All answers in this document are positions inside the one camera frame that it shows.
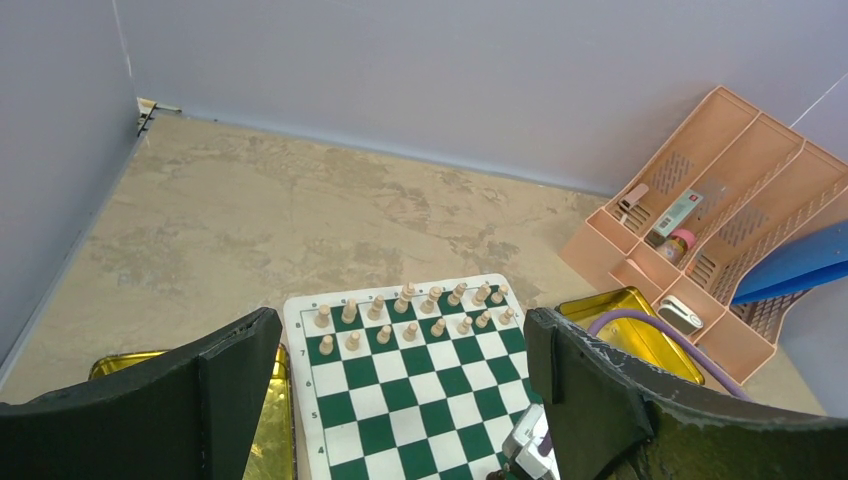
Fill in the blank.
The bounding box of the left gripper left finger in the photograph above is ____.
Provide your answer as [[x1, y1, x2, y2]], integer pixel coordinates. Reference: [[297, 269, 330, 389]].
[[1, 307, 282, 479]]

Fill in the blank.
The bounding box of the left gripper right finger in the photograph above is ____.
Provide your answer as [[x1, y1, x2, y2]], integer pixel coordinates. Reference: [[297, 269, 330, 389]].
[[523, 308, 847, 479]]

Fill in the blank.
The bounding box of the green white chess board mat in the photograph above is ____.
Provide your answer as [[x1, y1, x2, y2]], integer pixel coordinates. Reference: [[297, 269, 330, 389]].
[[282, 295, 538, 479]]

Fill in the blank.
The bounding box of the white chess pieces row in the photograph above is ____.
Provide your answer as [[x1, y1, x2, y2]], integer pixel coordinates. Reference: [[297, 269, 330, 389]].
[[285, 274, 525, 365]]

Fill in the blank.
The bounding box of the right gold tin tray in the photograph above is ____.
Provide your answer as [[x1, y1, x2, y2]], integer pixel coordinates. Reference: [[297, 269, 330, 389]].
[[556, 287, 705, 385]]

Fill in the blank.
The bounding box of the gold tin tray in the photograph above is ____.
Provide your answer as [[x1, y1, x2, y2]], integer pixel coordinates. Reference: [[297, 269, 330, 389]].
[[88, 343, 297, 480], [556, 287, 705, 385]]

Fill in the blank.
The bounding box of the left gold tin tray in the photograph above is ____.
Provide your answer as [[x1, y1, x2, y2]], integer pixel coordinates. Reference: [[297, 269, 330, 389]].
[[88, 343, 297, 480]]

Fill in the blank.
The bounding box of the white stapler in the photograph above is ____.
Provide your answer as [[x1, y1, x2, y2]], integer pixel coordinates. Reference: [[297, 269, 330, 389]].
[[657, 295, 704, 335]]

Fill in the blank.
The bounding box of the teal white box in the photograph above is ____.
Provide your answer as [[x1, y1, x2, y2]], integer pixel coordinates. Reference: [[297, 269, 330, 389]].
[[651, 189, 704, 237]]

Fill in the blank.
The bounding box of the peach plastic file organizer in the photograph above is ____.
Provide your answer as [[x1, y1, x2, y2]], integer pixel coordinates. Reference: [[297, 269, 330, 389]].
[[561, 87, 847, 385]]

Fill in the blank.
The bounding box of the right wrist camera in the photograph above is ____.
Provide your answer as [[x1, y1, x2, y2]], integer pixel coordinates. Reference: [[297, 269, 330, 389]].
[[502, 404, 560, 480]]

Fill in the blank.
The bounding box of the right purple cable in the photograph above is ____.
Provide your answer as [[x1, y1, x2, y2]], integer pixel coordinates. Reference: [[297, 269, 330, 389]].
[[586, 309, 753, 402]]

